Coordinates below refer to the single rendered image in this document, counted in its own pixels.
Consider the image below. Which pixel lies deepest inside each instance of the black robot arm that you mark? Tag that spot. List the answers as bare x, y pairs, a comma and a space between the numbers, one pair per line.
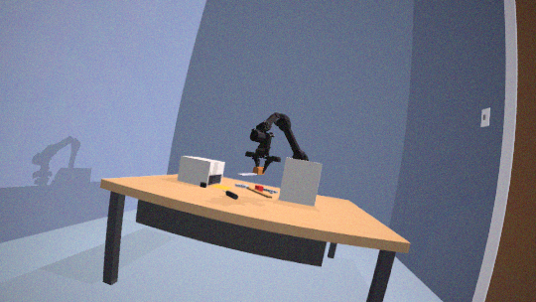
284, 123

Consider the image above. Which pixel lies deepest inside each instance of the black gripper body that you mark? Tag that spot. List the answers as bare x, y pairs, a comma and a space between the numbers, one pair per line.
268, 158

